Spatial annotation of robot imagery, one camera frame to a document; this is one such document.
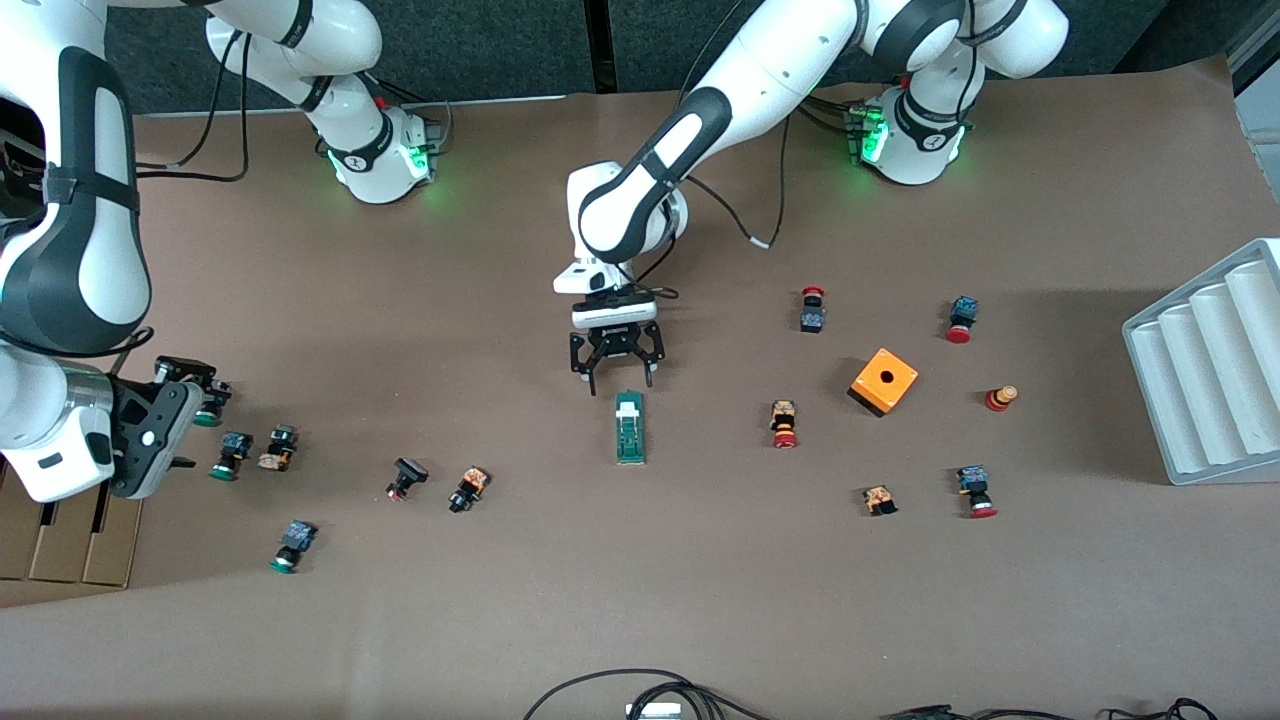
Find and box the green load switch white lever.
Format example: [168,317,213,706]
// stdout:
[613,390,647,466]

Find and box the black pushbutton orange contact block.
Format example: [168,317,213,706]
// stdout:
[257,425,299,472]
[448,466,490,514]

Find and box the brown cardboard box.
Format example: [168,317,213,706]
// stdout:
[0,455,144,588]

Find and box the black red pushbutton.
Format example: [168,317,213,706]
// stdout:
[386,457,430,502]

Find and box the brown paper table cover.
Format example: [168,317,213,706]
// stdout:
[0,55,1280,720]

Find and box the white ridged plastic tray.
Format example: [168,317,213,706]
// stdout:
[1122,238,1280,487]

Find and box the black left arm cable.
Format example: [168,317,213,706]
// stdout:
[640,0,791,301]

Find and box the orange button enclosure box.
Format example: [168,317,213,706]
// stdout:
[848,347,919,418]

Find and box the black base cable bundle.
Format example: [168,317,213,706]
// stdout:
[798,90,863,137]

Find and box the black cable loop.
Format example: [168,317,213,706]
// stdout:
[522,668,776,720]

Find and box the thin black cable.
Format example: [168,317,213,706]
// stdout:
[880,697,1221,720]

